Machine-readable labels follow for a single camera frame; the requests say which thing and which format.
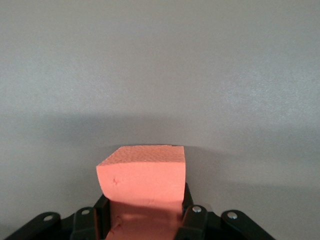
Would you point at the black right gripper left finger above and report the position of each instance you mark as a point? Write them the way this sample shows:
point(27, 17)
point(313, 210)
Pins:
point(82, 223)

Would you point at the orange foam cube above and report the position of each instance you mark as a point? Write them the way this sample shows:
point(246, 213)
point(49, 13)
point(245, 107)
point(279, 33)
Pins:
point(142, 175)

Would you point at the brown table cover sheet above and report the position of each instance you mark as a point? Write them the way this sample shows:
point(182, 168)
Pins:
point(160, 62)

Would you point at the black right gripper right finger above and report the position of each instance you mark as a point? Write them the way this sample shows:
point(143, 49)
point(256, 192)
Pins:
point(200, 221)

